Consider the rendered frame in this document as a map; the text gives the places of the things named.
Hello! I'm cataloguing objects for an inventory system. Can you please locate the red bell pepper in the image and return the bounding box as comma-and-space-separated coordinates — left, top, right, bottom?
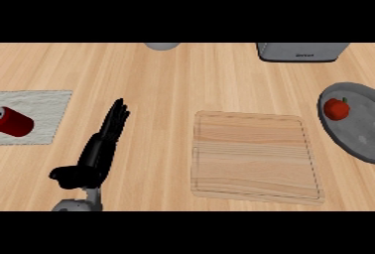
323, 96, 352, 121

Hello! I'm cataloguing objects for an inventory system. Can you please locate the grey appliance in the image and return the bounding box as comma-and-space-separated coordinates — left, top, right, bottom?
256, 42, 352, 64

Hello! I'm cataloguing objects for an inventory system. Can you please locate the grey pan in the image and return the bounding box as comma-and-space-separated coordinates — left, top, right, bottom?
317, 81, 375, 165

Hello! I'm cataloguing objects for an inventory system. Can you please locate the grey round object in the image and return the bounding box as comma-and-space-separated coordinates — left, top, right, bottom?
144, 42, 184, 52

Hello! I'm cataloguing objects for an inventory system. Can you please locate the red can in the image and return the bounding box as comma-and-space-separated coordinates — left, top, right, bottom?
0, 106, 38, 138

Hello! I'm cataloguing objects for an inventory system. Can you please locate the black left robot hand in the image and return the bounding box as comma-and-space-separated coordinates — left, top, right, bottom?
49, 97, 132, 191

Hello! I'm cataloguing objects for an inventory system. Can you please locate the white cloth placemat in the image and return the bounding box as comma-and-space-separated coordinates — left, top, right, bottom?
0, 89, 76, 146

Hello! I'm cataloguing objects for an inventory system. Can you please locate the wooden cutting board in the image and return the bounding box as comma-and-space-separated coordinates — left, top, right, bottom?
190, 110, 327, 206

